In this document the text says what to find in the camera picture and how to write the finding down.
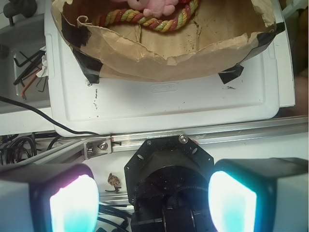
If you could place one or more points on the brown paper bag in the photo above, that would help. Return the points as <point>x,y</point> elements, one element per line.
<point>217,39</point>

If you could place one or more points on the metal corner bracket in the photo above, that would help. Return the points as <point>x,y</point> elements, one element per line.
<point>98,147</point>

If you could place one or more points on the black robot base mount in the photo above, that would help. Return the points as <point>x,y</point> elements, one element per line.
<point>167,183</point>

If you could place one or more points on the multicolour twisted rope toy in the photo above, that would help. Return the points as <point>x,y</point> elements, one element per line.
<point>136,17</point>

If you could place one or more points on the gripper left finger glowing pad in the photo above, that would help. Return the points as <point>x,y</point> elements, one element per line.
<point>48,198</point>

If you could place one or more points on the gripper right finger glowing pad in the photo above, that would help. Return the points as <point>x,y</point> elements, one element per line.
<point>260,195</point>

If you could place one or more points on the aluminium extrusion rail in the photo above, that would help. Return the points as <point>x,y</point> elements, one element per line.
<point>274,138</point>

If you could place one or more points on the set of hex keys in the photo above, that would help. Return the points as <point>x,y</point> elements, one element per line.
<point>26,68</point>

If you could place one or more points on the pink plush toy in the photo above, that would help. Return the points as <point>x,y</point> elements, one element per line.
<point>152,8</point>

